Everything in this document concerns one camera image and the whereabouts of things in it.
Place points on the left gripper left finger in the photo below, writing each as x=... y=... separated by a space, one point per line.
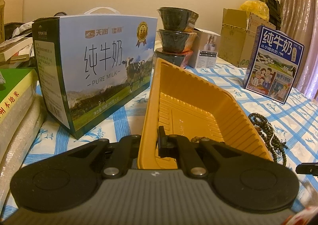
x=122 y=156

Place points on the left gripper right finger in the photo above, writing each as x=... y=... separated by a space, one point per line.
x=183 y=151

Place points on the yellow plastic tray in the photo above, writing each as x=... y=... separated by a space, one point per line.
x=188 y=105

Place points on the blue checkered bed sheet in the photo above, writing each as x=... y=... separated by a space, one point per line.
x=295 y=122

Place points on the bottom black food bowl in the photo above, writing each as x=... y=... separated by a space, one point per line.
x=178 y=59

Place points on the black food bowl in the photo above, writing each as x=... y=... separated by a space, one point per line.
x=178 y=19
x=178 y=59
x=176 y=41

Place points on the large pure milk carton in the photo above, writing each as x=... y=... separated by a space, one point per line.
x=91 y=64

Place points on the small white product box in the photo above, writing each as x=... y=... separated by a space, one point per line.
x=205 y=49

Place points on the middle black food bowl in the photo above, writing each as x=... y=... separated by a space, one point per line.
x=176 y=41

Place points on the small blue milk carton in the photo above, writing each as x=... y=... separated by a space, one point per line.
x=274 y=63

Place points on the top black food bowl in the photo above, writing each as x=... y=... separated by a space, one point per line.
x=178 y=19

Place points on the brown cardboard box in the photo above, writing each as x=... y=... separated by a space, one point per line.
x=237 y=36

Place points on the stack of papers books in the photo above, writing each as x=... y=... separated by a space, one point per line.
x=17 y=49

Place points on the yellow plastic bag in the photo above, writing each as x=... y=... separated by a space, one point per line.
x=258 y=8

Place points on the pink curtain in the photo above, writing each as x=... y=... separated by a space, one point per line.
x=299 y=21

